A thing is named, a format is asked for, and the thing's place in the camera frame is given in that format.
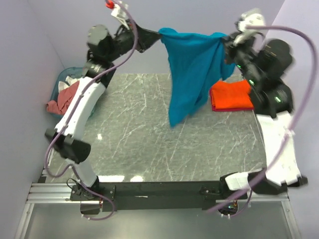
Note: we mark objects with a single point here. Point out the folded orange t shirt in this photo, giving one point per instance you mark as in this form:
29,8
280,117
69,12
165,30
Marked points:
240,87

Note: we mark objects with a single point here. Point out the white garment in basket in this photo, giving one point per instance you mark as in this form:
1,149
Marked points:
62,85

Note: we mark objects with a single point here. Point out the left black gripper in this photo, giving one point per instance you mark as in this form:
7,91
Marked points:
145,38

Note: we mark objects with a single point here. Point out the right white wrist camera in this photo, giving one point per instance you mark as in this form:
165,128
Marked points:
246,25

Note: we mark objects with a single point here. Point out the teal blue t shirt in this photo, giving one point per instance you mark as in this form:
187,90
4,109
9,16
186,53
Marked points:
196,62

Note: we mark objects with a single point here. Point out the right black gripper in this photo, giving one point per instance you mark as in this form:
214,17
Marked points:
231,49

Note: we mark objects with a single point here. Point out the aluminium frame rail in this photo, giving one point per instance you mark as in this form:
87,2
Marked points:
48,193

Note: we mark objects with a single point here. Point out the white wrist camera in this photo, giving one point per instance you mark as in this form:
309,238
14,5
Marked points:
119,9
246,25

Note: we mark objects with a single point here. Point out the salmon pink t shirt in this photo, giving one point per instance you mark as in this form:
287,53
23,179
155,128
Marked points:
64,99

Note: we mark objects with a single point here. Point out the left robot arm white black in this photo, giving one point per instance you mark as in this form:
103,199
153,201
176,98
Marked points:
103,50

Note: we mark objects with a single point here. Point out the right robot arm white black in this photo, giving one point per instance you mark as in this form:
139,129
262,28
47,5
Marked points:
273,106

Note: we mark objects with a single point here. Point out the black base beam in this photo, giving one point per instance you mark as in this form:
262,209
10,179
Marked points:
165,195

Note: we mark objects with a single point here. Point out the teal plastic basket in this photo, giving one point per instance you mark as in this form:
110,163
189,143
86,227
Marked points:
74,72

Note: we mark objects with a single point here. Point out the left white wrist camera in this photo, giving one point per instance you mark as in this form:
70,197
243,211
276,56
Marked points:
119,9

